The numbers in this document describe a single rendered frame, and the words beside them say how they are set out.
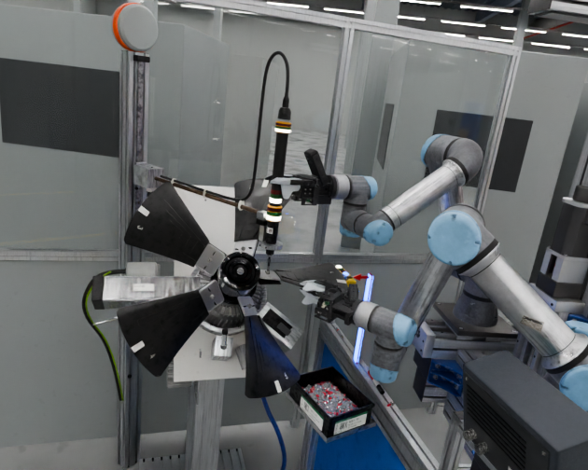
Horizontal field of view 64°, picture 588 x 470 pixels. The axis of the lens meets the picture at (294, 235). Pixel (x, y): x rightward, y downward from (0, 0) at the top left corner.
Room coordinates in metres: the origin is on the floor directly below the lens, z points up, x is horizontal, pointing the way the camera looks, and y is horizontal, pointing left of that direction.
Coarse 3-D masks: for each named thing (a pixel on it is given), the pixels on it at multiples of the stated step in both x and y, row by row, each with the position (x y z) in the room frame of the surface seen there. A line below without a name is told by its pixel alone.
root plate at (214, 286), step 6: (216, 282) 1.25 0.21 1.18; (204, 288) 1.23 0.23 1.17; (210, 288) 1.24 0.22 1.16; (216, 288) 1.26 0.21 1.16; (204, 294) 1.23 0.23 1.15; (210, 294) 1.25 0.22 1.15; (216, 294) 1.26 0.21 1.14; (204, 300) 1.24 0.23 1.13; (210, 300) 1.25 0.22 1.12; (216, 300) 1.26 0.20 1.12; (222, 300) 1.28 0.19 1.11; (210, 306) 1.25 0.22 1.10; (216, 306) 1.26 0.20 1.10
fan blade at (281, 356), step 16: (256, 320) 1.24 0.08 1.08; (256, 336) 1.19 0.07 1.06; (272, 336) 1.27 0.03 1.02; (256, 352) 1.15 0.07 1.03; (272, 352) 1.20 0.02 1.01; (256, 368) 1.12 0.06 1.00; (272, 368) 1.16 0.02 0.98; (288, 368) 1.21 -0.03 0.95; (256, 384) 1.09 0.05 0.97; (272, 384) 1.12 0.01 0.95; (288, 384) 1.17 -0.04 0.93
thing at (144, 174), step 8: (136, 168) 1.70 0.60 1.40; (144, 168) 1.67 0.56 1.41; (152, 168) 1.69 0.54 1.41; (160, 168) 1.71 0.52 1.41; (136, 176) 1.70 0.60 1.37; (144, 176) 1.67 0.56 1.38; (152, 176) 1.68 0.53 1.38; (136, 184) 1.70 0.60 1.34; (144, 184) 1.67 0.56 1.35; (152, 184) 1.68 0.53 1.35; (160, 184) 1.70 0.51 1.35
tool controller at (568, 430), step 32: (480, 384) 0.83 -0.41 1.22; (512, 384) 0.80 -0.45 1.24; (544, 384) 0.80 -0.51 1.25; (480, 416) 0.83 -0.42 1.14; (512, 416) 0.74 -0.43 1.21; (544, 416) 0.72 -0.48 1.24; (576, 416) 0.71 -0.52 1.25; (480, 448) 0.81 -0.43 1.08; (512, 448) 0.74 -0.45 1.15; (544, 448) 0.66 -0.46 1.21; (576, 448) 0.65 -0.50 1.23
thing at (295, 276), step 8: (320, 264) 1.49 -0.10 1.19; (328, 264) 1.49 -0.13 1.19; (280, 272) 1.36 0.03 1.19; (288, 272) 1.37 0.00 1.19; (296, 272) 1.39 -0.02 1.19; (304, 272) 1.40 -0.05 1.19; (312, 272) 1.41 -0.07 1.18; (320, 272) 1.42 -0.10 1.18; (328, 272) 1.43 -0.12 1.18; (336, 272) 1.45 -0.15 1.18; (288, 280) 1.31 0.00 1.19; (296, 280) 1.32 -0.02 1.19; (304, 280) 1.34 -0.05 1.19; (336, 280) 1.40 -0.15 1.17; (344, 280) 1.41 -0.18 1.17; (344, 288) 1.37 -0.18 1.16
